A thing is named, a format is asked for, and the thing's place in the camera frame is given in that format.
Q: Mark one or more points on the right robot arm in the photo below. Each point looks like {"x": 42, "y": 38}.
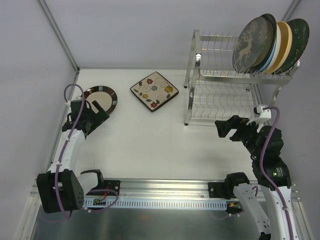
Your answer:
{"x": 264, "y": 146}

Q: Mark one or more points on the metal dish rack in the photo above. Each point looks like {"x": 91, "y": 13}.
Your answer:
{"x": 216, "y": 91}

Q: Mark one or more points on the aluminium frame post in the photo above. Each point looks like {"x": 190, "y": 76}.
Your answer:
{"x": 58, "y": 34}

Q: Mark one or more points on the yellow bear plate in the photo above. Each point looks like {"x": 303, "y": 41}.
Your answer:
{"x": 284, "y": 47}

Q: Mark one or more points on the cream bear plate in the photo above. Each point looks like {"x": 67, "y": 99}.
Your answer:
{"x": 277, "y": 49}

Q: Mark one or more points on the brown rimmed cream plate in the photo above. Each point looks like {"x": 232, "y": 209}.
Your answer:
{"x": 269, "y": 43}

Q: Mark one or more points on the grey reindeer plate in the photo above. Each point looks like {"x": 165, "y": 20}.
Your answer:
{"x": 249, "y": 45}

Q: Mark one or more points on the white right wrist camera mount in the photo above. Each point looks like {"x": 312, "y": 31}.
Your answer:
{"x": 261, "y": 114}

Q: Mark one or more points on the square floral plate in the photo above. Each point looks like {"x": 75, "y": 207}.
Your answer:
{"x": 154, "y": 91}

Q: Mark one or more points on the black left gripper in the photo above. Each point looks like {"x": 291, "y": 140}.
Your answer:
{"x": 94, "y": 117}

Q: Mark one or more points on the striped rim round plate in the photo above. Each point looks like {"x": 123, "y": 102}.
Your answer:
{"x": 105, "y": 96}

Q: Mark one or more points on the white slotted cable duct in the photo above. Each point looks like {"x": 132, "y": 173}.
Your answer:
{"x": 175, "y": 204}

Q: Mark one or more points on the aluminium mounting rail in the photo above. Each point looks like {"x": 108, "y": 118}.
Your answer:
{"x": 158, "y": 189}

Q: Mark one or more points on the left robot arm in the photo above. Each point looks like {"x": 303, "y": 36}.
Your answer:
{"x": 59, "y": 188}

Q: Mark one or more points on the blue bear plate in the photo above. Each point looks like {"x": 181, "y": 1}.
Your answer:
{"x": 267, "y": 63}

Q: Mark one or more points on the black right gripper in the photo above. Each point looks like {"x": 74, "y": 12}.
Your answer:
{"x": 235, "y": 128}

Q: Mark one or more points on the dark green floral plate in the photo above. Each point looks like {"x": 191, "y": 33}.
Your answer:
{"x": 300, "y": 37}

